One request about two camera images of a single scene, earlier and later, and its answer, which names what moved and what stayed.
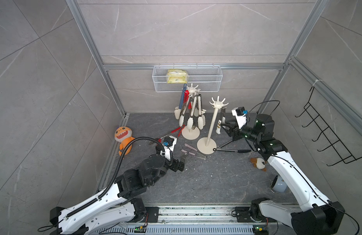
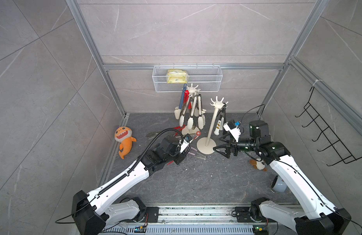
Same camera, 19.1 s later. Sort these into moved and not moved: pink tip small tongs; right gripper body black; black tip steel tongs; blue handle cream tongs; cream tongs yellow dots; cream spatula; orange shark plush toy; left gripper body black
Moved: left gripper body black; black tip steel tongs; right gripper body black
Not moved: orange shark plush toy; blue handle cream tongs; cream spatula; pink tip small tongs; cream tongs yellow dots
